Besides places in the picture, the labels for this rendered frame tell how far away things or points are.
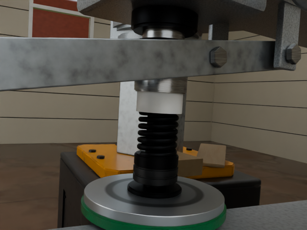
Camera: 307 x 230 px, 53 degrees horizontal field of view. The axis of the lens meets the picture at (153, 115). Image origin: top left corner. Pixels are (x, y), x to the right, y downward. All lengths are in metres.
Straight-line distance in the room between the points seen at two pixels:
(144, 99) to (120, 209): 0.16
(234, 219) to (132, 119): 0.72
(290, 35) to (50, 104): 5.96
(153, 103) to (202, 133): 7.51
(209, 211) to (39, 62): 0.27
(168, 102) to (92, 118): 6.15
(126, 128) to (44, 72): 0.85
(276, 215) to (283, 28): 0.30
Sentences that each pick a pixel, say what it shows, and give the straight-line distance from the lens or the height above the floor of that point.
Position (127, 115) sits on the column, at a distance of 1.16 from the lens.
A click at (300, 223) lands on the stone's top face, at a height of 0.82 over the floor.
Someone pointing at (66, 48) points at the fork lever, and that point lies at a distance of 0.34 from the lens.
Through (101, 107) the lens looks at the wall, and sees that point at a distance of 6.61.
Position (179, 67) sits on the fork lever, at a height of 1.04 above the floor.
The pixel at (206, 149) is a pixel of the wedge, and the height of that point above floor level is 0.82.
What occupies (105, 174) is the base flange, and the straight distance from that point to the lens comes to 0.95.
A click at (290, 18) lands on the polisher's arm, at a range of 0.58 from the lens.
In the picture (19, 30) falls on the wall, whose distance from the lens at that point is 6.38.
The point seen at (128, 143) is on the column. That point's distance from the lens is 1.16.
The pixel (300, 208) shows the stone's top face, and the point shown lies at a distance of 0.61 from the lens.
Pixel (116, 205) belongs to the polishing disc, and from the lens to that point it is 0.42.
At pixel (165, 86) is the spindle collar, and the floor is 1.01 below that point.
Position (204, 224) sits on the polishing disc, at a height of 0.84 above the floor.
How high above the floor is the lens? 1.00
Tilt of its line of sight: 3 degrees down
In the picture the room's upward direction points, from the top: 3 degrees clockwise
